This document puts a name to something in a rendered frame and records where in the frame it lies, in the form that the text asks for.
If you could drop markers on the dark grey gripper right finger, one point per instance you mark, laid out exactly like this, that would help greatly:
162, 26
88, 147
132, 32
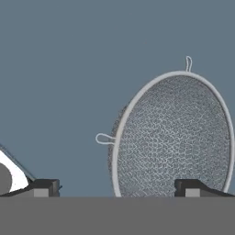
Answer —
191, 187

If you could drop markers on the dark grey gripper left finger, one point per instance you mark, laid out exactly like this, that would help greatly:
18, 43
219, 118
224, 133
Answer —
46, 187

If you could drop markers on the silver mesh tea strainer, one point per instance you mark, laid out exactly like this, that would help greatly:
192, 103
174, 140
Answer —
174, 134

